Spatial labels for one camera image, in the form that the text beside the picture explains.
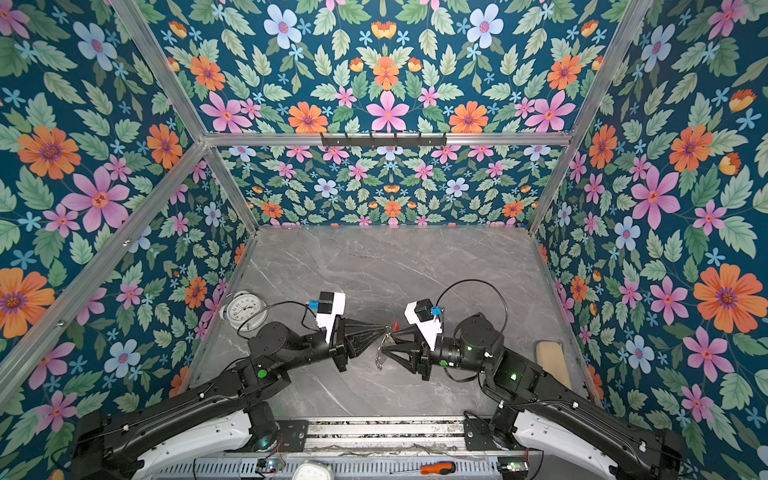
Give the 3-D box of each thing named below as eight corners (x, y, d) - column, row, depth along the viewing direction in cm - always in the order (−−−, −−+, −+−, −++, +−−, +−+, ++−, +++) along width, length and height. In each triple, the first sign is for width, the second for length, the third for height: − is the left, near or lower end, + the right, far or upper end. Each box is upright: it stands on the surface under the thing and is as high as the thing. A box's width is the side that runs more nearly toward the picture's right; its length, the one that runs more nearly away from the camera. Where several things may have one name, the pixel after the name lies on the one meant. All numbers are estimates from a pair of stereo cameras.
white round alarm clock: (221, 320, 96) (214, 313, 93) (247, 295, 103) (241, 287, 99) (250, 338, 93) (243, 331, 89) (275, 310, 99) (269, 302, 95)
